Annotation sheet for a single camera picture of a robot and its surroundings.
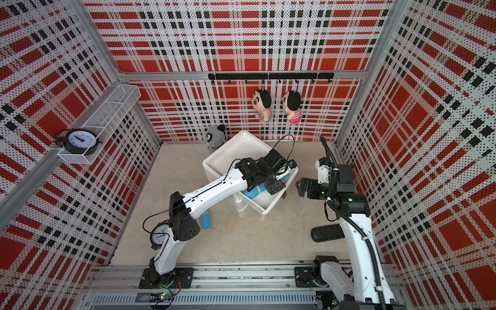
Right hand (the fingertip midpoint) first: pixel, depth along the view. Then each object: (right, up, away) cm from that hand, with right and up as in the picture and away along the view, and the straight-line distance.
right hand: (310, 185), depth 74 cm
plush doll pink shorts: (-4, +38, +22) cm, 44 cm away
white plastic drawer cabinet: (-29, +15, +13) cm, 35 cm away
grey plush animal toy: (-43, +23, +25) cm, 55 cm away
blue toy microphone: (-21, -2, +4) cm, 21 cm away
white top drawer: (-17, -8, +6) cm, 20 cm away
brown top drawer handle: (-10, -4, +2) cm, 11 cm away
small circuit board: (-55, -41, -4) cm, 68 cm away
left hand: (-12, +2, +7) cm, 14 cm away
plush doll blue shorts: (-19, +38, +17) cm, 46 cm away
